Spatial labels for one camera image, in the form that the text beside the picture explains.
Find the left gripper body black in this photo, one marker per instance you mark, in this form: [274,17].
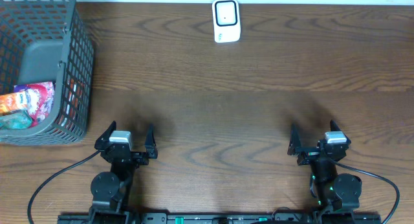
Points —
[126,155]

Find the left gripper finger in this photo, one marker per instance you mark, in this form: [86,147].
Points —
[103,141]
[150,144]

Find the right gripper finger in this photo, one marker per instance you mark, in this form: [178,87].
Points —
[334,126]
[295,145]

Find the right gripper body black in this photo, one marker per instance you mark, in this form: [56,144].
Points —
[308,155]

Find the red purple snack bag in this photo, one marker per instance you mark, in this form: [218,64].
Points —
[41,100]

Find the teal snack packet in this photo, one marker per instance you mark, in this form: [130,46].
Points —
[16,120]

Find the orange juice carton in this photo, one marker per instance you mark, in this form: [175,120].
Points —
[14,102]

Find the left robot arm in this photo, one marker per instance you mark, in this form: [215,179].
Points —
[111,189]

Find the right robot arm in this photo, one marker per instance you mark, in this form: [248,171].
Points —
[337,193]

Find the grey plastic mesh basket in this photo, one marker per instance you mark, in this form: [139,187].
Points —
[46,41]

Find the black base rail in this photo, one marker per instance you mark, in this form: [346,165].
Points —
[163,218]

